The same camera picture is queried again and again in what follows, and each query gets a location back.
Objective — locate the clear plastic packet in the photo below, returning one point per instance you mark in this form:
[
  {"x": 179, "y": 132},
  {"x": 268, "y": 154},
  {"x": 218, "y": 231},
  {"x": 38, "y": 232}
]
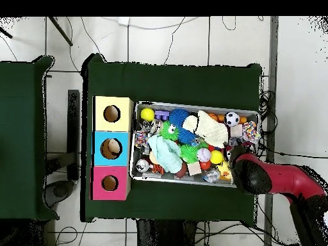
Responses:
[{"x": 211, "y": 175}]

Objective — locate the yellow plush toy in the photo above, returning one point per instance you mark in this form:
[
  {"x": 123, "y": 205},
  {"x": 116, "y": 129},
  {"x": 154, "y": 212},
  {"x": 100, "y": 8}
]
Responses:
[{"x": 224, "y": 171}]

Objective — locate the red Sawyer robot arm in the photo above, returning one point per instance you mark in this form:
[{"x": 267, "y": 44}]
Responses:
[{"x": 282, "y": 179}]

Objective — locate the silver mesh bin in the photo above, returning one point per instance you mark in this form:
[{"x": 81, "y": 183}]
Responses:
[{"x": 143, "y": 176}]

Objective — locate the wooden box with three holes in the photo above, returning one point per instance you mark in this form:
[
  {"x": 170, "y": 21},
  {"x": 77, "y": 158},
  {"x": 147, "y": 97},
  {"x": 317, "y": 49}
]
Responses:
[{"x": 98, "y": 184}]

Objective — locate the green spiky toy with eyes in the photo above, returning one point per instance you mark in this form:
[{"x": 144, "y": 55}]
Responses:
[{"x": 166, "y": 133}]

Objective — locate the mint knit cloth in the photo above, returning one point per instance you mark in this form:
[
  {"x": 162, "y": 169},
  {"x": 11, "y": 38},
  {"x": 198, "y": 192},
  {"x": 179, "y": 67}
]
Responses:
[{"x": 165, "y": 153}]

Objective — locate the blue spiky ball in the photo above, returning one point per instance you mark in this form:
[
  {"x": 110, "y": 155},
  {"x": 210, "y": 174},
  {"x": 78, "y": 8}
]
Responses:
[{"x": 178, "y": 116}]

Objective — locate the large yellow ball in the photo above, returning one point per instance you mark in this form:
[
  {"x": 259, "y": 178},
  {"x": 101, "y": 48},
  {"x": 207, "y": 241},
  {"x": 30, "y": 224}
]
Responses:
[{"x": 147, "y": 114}]

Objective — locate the silver soda can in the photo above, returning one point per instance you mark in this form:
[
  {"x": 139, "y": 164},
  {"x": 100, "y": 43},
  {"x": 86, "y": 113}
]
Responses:
[{"x": 142, "y": 165}]

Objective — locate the white baseball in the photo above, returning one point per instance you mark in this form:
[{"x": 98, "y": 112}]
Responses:
[{"x": 204, "y": 155}]

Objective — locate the cream knit cloth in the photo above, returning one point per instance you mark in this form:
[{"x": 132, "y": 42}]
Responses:
[{"x": 210, "y": 130}]

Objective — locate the small orange basketball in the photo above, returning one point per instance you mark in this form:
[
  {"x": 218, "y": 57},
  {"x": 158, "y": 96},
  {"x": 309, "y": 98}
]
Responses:
[{"x": 213, "y": 116}]

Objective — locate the dark green table cloth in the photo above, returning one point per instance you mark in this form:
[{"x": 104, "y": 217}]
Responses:
[{"x": 166, "y": 82}]

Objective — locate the small yellow ball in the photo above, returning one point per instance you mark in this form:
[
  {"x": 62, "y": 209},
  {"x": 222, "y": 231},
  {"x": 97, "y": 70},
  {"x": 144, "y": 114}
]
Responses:
[{"x": 216, "y": 156}]

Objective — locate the black and white soccer ball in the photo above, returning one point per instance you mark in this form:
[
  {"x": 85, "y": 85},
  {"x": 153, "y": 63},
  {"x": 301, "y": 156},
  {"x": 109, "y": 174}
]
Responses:
[{"x": 232, "y": 119}]

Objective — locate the black upright panel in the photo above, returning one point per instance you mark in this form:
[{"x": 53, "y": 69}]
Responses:
[{"x": 73, "y": 133}]

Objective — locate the grey round stand base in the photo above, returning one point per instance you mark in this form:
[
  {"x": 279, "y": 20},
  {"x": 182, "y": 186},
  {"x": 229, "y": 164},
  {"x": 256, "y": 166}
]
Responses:
[{"x": 60, "y": 192}]

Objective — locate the green cloth side table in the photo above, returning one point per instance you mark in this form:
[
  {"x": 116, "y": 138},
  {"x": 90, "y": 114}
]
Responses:
[{"x": 18, "y": 128}]

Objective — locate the black tripod leg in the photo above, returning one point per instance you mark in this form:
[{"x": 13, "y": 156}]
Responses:
[{"x": 60, "y": 30}]

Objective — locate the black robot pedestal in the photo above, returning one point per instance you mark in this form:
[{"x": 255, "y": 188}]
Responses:
[{"x": 164, "y": 235}]

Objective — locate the grey metal post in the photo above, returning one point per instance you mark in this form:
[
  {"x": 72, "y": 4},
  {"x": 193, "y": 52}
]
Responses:
[{"x": 273, "y": 51}]

